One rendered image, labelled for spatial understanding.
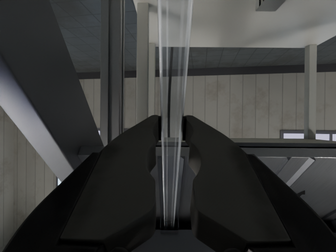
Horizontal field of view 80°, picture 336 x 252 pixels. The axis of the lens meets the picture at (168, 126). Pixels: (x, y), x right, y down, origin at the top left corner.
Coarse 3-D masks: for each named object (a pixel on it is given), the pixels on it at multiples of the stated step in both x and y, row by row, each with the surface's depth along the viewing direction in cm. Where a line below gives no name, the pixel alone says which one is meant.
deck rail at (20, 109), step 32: (0, 0) 9; (32, 0) 11; (0, 32) 9; (32, 32) 11; (0, 64) 10; (32, 64) 12; (64, 64) 15; (0, 96) 11; (32, 96) 12; (64, 96) 15; (32, 128) 13; (64, 128) 15; (96, 128) 22; (64, 160) 16
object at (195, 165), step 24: (192, 120) 11; (192, 144) 10; (216, 144) 10; (192, 168) 10; (216, 168) 8; (240, 168) 8; (192, 192) 7; (216, 192) 7; (240, 192) 7; (264, 192) 7; (192, 216) 7; (216, 216) 6; (240, 216) 6; (264, 216) 6; (216, 240) 7; (240, 240) 6; (264, 240) 6; (288, 240) 6
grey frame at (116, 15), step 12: (108, 0) 40; (120, 0) 40; (108, 12) 40; (120, 12) 40; (108, 24) 40; (120, 24) 40; (108, 36) 40; (120, 36) 40; (108, 48) 41; (120, 48) 41; (108, 60) 41; (120, 60) 41; (108, 72) 41; (120, 72) 41; (108, 84) 41; (120, 84) 41; (108, 96) 41; (120, 96) 41; (108, 108) 41; (120, 108) 41; (108, 120) 41; (120, 120) 41; (108, 132) 41; (120, 132) 41
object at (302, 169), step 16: (160, 144) 23; (240, 144) 23; (256, 144) 23; (272, 144) 23; (288, 144) 23; (304, 144) 23; (320, 144) 23; (160, 160) 18; (272, 160) 18; (288, 160) 18; (304, 160) 18; (320, 160) 18; (160, 176) 19; (192, 176) 20; (288, 176) 20; (304, 176) 20; (320, 176) 20; (160, 192) 22; (304, 192) 22; (320, 192) 22; (160, 208) 25; (176, 208) 25; (320, 208) 25
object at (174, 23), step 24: (168, 0) 8; (192, 0) 8; (168, 24) 8; (168, 48) 9; (168, 72) 10; (168, 96) 11; (168, 120) 12; (168, 144) 14; (168, 168) 16; (168, 192) 20; (168, 216) 25
